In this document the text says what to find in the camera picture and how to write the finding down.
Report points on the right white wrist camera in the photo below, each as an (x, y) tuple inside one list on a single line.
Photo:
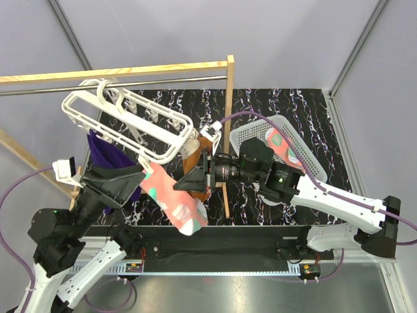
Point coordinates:
[(212, 132)]

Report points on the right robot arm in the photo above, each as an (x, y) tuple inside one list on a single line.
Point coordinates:
[(367, 224)]

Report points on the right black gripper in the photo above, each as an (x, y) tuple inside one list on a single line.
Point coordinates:
[(201, 179)]

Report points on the wooden clothes rack frame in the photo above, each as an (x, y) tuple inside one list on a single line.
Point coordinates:
[(228, 65)]

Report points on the pink patterned sock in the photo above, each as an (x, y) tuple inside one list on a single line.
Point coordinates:
[(186, 213), (275, 141)]

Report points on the metal rack rod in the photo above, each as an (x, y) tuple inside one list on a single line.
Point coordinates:
[(163, 80)]

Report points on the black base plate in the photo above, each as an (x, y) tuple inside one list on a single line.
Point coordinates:
[(226, 250)]

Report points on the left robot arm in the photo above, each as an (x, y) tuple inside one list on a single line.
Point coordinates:
[(58, 232)]

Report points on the black marbled mat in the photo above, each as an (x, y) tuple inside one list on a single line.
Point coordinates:
[(305, 109)]

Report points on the white plastic clip hanger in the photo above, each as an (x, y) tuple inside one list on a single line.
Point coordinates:
[(158, 132)]

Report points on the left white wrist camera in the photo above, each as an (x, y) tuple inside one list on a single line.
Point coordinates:
[(65, 172)]

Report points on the purple sock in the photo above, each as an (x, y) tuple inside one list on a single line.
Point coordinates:
[(106, 155)]

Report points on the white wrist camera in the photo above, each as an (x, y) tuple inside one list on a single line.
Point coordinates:
[(212, 132), (65, 172)]

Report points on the white plastic basket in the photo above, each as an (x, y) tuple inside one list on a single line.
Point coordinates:
[(257, 129)]

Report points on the orange sock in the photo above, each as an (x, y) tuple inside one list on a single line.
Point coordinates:
[(191, 151)]

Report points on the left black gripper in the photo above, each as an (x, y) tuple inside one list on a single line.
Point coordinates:
[(115, 185)]

